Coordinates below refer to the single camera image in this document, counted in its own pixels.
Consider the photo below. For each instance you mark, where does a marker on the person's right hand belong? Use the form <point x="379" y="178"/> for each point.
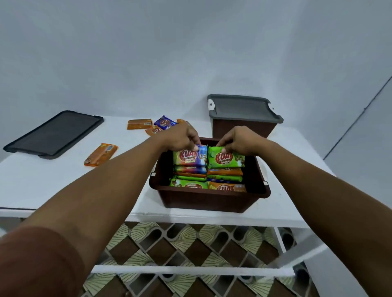
<point x="243" y="140"/>

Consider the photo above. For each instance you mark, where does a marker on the person's left hand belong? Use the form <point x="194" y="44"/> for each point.
<point x="182" y="137"/>

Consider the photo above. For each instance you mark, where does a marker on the orange snack packet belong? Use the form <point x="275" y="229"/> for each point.
<point x="101" y="154"/>
<point x="153" y="131"/>
<point x="225" y="171"/>
<point x="190" y="175"/>
<point x="181" y="121"/>
<point x="139" y="124"/>
<point x="226" y="187"/>

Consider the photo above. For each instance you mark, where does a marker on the multicoloured snack packet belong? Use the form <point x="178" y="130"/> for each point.
<point x="186" y="156"/>

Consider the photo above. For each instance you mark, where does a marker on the blue snack packet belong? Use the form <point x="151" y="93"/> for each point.
<point x="165" y="122"/>
<point x="220" y="181"/>
<point x="190" y="169"/>

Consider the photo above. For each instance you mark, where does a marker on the dark grey lid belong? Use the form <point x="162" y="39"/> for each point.
<point x="245" y="108"/>
<point x="55" y="134"/>

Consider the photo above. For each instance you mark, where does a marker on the person's left forearm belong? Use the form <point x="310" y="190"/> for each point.
<point x="101" y="199"/>

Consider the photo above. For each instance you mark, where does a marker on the person's right forearm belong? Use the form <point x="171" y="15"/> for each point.
<point x="330" y="208"/>

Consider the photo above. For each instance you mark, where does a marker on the brown sleeve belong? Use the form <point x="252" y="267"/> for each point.
<point x="36" y="263"/>

